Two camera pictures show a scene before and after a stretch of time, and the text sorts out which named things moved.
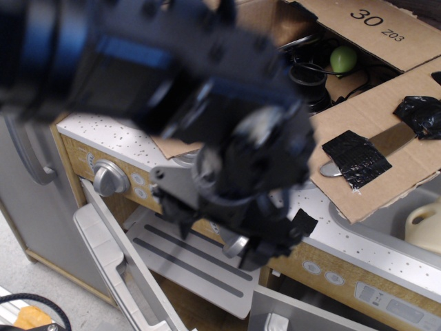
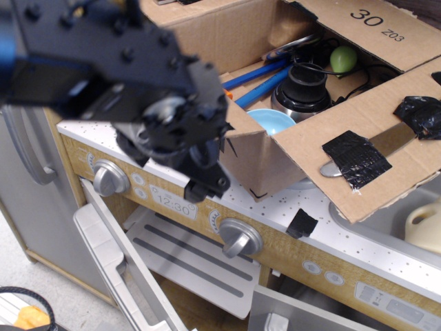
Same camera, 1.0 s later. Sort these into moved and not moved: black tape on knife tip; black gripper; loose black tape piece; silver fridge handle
Moved: black gripper
Not moved: silver fridge handle; loose black tape piece; black tape on knife tip
